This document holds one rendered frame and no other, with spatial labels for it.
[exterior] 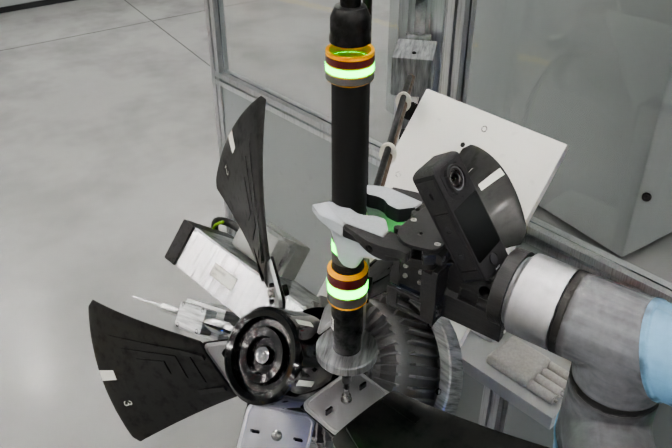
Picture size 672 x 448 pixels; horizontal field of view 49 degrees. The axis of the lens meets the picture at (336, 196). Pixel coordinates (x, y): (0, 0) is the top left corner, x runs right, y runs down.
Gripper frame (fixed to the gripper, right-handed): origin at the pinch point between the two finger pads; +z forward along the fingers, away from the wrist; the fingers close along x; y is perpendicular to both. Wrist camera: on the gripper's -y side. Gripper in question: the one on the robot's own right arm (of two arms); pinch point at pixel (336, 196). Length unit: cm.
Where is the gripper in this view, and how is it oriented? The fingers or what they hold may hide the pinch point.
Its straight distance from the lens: 74.2
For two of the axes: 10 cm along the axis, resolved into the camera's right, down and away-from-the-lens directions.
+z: -8.0, -3.3, 5.0
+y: -0.1, 8.4, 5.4
